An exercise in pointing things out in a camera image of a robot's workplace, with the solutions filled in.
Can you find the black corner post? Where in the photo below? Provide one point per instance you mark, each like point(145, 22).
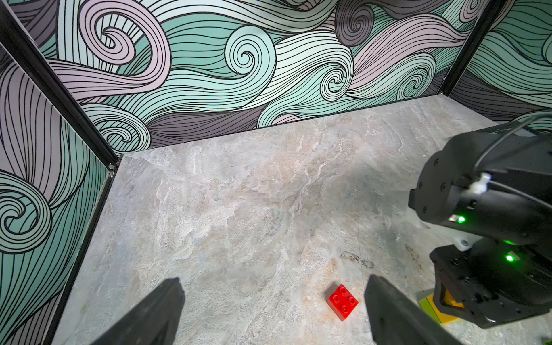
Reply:
point(22, 48)
point(483, 25)

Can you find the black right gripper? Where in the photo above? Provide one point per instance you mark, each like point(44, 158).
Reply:
point(494, 283)

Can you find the red lego brick left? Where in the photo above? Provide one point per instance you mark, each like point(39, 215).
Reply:
point(342, 302)

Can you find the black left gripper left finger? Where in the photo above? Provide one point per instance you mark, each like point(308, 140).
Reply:
point(154, 320)

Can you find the long green lego brick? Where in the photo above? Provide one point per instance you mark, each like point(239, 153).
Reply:
point(429, 309)

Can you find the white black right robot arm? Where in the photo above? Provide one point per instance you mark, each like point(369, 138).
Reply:
point(489, 193)

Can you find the black right corner post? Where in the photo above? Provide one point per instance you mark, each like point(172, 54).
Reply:
point(483, 25)

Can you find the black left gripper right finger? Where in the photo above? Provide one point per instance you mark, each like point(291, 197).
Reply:
point(394, 319)

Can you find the black left corner post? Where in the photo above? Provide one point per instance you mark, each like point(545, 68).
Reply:
point(22, 48)

